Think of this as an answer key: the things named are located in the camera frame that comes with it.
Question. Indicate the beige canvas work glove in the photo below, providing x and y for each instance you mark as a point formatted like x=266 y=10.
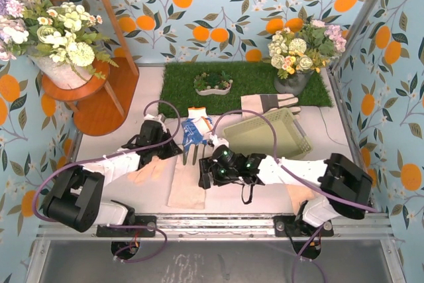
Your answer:
x=185 y=192

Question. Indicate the white pot flower bouquet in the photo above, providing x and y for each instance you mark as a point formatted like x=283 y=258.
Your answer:
x=59 y=39

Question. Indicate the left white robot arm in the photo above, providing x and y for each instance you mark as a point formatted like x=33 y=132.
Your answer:
x=76 y=197

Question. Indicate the cream glove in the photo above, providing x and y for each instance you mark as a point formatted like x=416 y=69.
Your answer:
x=299 y=194
x=152 y=170

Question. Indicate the blue white knit gloves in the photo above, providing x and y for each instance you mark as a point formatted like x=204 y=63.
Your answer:
x=196 y=128

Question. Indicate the grey striped canvas glove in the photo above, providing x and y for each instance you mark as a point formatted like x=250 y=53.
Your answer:
x=263 y=103

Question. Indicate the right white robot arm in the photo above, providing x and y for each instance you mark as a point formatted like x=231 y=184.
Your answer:
x=343 y=188

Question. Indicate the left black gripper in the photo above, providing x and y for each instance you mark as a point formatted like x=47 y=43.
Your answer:
x=171 y=147

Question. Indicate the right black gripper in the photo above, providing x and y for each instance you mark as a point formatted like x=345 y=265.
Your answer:
x=204 y=173

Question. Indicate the white succulent planter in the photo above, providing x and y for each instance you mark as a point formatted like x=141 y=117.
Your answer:
x=212 y=83

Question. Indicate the green plastic storage basket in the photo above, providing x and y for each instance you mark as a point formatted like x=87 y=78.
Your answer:
x=283 y=136

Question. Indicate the grey pot flower bouquet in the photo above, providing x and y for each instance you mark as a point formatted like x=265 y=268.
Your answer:
x=298 y=52

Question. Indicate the wooden tiered plant stand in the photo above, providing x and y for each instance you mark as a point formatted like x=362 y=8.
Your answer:
x=101 y=106

